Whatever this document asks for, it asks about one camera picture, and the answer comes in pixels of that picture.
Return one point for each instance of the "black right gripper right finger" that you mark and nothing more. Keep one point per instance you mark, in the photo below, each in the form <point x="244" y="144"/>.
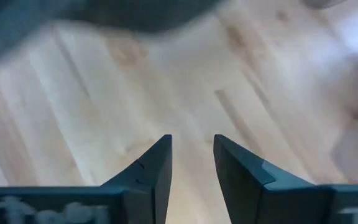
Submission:
<point x="259" y="196"/>

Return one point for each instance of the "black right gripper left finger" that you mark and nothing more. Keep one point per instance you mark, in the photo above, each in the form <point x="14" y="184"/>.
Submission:
<point x="129" y="199"/>

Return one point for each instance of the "dark grey baseball cap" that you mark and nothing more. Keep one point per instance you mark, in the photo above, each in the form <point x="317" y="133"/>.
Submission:
<point x="104" y="12"/>

